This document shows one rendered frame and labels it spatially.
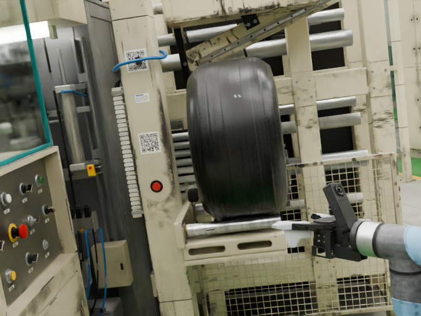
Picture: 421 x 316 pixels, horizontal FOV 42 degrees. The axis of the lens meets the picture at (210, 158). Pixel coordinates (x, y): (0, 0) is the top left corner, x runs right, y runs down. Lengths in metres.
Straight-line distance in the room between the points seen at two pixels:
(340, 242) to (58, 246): 1.02
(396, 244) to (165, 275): 1.11
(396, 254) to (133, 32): 1.19
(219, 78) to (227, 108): 0.13
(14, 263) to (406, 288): 1.03
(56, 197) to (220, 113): 0.62
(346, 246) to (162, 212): 0.91
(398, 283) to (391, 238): 0.09
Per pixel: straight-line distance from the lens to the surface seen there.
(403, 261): 1.17
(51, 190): 1.92
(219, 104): 1.75
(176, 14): 2.19
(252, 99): 1.75
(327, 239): 1.25
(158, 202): 2.00
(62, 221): 1.93
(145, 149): 1.96
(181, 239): 1.90
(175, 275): 2.07
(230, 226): 1.91
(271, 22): 2.30
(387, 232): 1.18
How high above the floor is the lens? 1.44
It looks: 9 degrees down
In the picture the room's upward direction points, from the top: 8 degrees counter-clockwise
